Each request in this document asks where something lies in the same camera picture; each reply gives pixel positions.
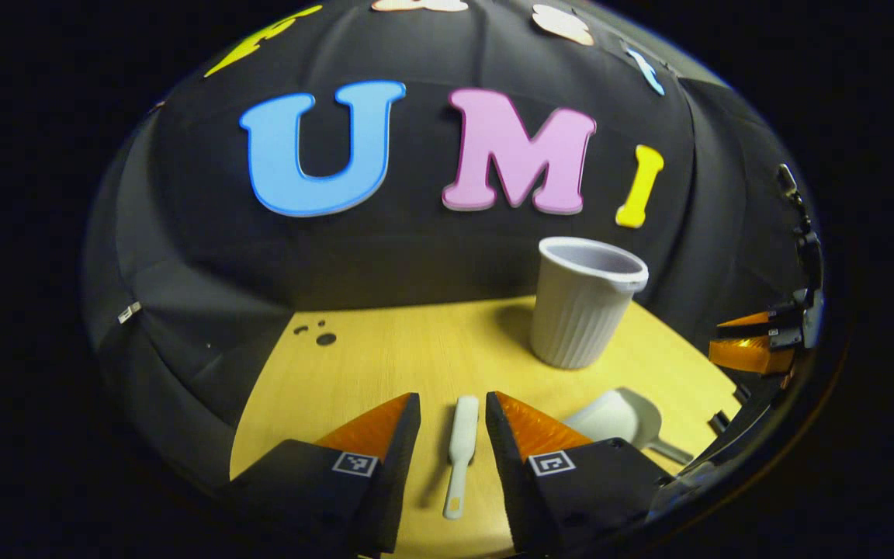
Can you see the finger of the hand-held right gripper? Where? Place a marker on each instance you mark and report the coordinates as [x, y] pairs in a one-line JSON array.
[[750, 355], [750, 320]]

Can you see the small white broom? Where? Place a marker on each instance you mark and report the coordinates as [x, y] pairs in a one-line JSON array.
[[462, 435]]

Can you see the wooden desktop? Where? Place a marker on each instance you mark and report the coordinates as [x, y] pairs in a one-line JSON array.
[[416, 349]]

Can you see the white ribbed garbage bin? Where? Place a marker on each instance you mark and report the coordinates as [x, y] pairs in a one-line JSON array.
[[579, 318]]

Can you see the white plastic dustpan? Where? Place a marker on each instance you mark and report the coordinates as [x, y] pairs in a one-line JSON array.
[[618, 415]]

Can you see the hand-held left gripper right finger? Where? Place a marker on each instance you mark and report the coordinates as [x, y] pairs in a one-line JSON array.
[[505, 473]]

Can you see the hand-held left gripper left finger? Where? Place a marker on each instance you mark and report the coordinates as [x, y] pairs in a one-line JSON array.
[[399, 473]]

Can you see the small white tag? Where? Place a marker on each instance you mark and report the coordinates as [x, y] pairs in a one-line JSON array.
[[129, 312]]

